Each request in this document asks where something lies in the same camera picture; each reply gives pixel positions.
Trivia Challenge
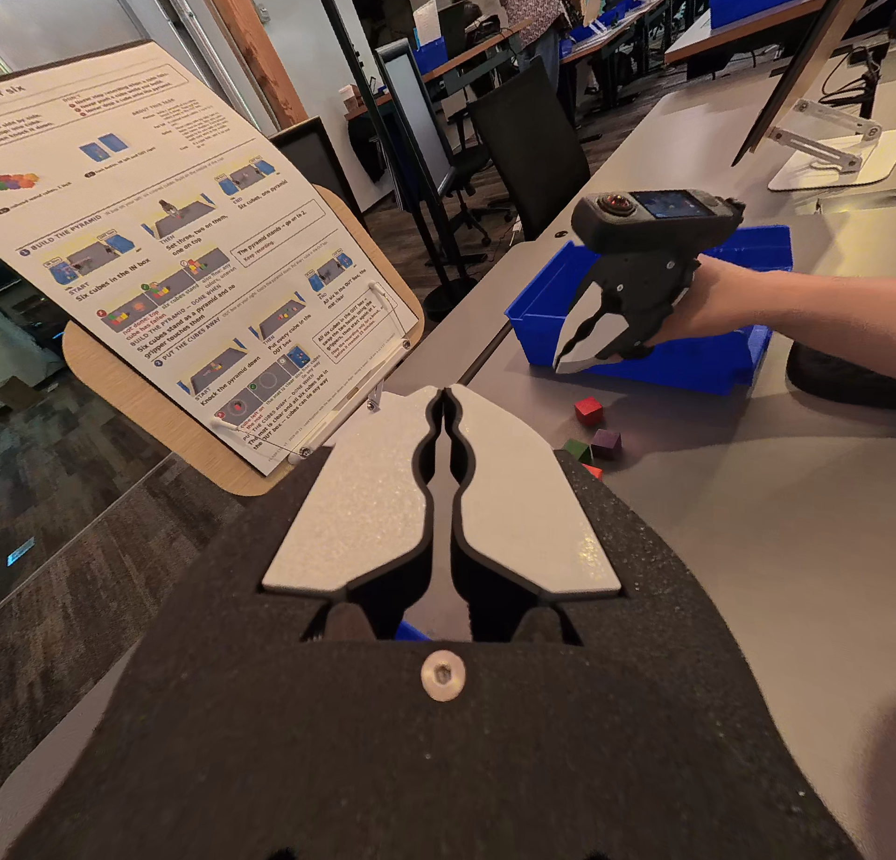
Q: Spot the person's right hand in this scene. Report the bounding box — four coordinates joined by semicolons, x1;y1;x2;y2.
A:
644;254;771;349

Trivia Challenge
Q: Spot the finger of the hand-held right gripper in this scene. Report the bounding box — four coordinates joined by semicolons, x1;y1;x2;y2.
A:
558;300;639;375
553;282;603;374

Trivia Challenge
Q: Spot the black office chair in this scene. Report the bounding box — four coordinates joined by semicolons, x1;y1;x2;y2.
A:
437;55;592;245

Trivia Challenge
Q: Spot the dark display panel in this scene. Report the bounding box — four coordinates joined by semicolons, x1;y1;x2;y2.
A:
269;117;368;227

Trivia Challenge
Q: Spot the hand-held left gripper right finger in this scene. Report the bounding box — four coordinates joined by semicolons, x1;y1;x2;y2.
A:
444;384;624;640

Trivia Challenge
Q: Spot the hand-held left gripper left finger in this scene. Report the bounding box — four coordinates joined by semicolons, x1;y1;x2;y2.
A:
260;386;448;638

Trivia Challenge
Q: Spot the black padded wrist rest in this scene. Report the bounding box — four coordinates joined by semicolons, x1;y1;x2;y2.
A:
785;342;896;409

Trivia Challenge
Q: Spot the printed instruction sheet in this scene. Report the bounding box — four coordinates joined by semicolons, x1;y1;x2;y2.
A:
0;40;421;476

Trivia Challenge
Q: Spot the person's right forearm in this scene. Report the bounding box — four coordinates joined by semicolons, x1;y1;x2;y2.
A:
770;269;896;379

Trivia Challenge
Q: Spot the grey display screen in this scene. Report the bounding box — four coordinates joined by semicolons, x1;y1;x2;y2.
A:
374;40;457;209

